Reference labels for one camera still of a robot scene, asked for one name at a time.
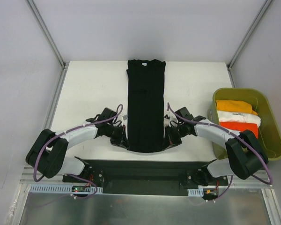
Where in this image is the black t shirt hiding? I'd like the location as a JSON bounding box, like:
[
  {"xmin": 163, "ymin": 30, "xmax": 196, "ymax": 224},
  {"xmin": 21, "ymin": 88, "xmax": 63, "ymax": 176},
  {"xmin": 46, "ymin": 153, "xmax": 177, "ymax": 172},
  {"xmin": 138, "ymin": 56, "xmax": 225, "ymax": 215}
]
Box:
[{"xmin": 126, "ymin": 60, "xmax": 166, "ymax": 153}]

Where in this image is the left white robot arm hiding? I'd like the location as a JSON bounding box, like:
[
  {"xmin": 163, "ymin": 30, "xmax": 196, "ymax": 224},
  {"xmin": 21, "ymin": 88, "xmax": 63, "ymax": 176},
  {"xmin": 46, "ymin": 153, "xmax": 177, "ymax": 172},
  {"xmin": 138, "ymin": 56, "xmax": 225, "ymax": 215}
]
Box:
[{"xmin": 25, "ymin": 104, "xmax": 129, "ymax": 182}]

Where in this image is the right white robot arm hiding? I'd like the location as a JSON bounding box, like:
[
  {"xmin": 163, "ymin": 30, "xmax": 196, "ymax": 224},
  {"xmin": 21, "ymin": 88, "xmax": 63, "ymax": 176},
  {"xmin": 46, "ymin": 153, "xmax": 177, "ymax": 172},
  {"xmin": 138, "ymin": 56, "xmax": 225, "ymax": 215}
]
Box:
[{"xmin": 163, "ymin": 107, "xmax": 273, "ymax": 186}]

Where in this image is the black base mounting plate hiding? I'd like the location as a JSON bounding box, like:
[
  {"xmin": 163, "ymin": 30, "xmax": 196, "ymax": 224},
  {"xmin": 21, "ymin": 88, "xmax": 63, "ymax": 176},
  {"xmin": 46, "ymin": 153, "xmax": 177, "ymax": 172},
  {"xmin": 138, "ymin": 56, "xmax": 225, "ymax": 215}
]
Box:
[{"xmin": 60, "ymin": 159, "xmax": 229, "ymax": 195}]

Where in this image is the white rolled t shirt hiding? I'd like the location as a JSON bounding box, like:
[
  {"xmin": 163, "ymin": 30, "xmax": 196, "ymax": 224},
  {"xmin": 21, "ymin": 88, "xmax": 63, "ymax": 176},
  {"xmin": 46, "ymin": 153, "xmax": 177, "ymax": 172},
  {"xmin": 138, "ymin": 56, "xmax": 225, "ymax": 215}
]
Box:
[{"xmin": 217, "ymin": 111, "xmax": 261, "ymax": 127}]

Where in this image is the yellow rolled t shirt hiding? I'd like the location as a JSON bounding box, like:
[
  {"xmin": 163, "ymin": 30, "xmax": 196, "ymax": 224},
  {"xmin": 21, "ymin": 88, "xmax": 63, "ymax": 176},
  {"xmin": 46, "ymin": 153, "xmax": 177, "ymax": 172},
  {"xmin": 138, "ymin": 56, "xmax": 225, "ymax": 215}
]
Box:
[{"xmin": 215, "ymin": 100, "xmax": 258, "ymax": 115}]

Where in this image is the orange rolled t shirt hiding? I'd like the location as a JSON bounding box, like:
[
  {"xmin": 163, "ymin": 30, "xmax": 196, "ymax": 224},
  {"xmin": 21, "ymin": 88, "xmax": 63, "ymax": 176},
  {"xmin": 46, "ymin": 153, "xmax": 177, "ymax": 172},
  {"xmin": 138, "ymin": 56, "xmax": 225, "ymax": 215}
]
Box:
[{"xmin": 220, "ymin": 122, "xmax": 259, "ymax": 138}]

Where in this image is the olive green plastic bin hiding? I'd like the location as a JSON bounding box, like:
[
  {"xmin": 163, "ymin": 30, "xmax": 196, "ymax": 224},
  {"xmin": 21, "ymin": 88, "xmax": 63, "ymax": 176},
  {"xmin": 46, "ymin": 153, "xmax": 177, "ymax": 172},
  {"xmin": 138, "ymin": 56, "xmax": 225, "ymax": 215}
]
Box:
[{"xmin": 207, "ymin": 88, "xmax": 281, "ymax": 161}]

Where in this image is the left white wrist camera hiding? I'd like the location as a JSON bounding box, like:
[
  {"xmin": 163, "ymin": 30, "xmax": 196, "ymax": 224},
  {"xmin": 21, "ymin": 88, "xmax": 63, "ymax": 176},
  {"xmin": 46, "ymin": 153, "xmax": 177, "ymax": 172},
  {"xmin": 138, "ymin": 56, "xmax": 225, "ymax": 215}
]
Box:
[{"xmin": 120, "ymin": 114, "xmax": 128, "ymax": 122}]

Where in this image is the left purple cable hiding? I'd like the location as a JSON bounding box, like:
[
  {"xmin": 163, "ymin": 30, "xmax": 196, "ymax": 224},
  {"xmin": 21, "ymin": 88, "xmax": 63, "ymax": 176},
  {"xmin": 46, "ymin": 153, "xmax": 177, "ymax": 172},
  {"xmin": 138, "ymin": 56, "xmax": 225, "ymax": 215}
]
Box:
[{"xmin": 32, "ymin": 104, "xmax": 125, "ymax": 200}]

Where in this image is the right white cable duct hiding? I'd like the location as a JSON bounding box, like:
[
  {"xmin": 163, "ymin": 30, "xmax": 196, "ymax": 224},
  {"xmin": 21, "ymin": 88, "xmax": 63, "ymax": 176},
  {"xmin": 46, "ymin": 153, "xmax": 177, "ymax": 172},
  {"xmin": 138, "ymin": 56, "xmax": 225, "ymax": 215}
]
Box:
[{"xmin": 187, "ymin": 187, "xmax": 204, "ymax": 197}]

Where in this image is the white cable duct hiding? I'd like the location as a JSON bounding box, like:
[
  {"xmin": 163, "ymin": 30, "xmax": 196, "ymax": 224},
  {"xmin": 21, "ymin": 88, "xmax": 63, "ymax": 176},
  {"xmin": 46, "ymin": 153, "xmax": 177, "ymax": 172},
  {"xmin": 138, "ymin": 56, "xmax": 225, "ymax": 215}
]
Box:
[
  {"xmin": 187, "ymin": 187, "xmax": 204, "ymax": 197},
  {"xmin": 30, "ymin": 184, "xmax": 103, "ymax": 195}
]

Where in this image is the left aluminium corner post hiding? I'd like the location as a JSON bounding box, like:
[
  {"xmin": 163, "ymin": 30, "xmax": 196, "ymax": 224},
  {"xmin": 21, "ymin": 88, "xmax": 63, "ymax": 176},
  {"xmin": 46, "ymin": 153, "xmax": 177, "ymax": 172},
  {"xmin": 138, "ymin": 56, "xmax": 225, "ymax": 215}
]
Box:
[{"xmin": 25, "ymin": 0, "xmax": 66, "ymax": 68}]

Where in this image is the aluminium corner post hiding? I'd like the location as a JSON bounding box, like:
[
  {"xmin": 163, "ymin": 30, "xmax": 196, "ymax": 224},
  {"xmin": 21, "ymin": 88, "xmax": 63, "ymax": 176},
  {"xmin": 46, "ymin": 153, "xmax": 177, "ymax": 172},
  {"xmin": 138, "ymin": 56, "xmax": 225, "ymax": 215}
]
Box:
[
  {"xmin": 229, "ymin": 0, "xmax": 274, "ymax": 68},
  {"xmin": 25, "ymin": 0, "xmax": 66, "ymax": 68}
]

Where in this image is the left white cable duct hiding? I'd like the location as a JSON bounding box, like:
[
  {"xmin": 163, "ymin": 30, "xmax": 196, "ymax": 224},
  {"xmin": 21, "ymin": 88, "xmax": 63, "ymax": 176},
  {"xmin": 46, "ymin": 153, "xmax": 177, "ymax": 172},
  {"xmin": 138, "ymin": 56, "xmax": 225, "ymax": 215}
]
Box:
[{"xmin": 30, "ymin": 184, "xmax": 103, "ymax": 195}]

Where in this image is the aluminium frame rail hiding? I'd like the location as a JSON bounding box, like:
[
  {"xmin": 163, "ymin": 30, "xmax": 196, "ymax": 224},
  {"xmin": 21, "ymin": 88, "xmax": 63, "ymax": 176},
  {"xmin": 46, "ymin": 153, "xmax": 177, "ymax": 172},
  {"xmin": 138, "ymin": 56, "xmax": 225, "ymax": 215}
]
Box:
[{"xmin": 20, "ymin": 166, "xmax": 273, "ymax": 189}]

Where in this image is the right aluminium corner post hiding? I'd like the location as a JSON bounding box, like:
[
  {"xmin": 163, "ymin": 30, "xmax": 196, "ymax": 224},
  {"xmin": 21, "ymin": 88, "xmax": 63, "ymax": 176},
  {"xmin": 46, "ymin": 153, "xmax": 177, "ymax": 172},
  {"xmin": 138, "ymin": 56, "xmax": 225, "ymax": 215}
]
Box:
[{"xmin": 229, "ymin": 0, "xmax": 274, "ymax": 68}]

